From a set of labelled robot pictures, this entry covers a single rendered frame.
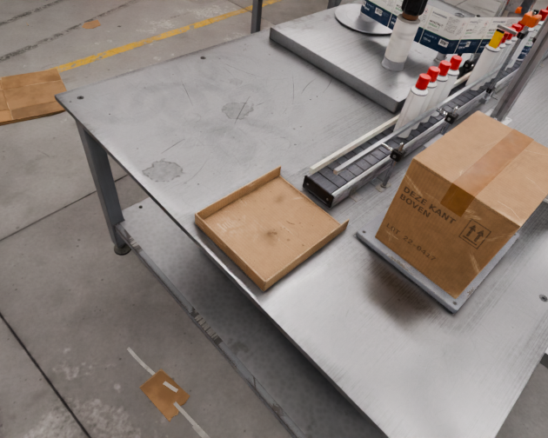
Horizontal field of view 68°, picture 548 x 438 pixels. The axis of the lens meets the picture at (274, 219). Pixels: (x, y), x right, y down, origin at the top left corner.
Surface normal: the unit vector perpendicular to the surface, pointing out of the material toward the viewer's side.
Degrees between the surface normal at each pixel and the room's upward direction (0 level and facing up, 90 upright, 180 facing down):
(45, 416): 0
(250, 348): 1
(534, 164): 0
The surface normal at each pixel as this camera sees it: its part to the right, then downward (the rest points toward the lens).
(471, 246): -0.71, 0.47
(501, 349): 0.11, -0.65
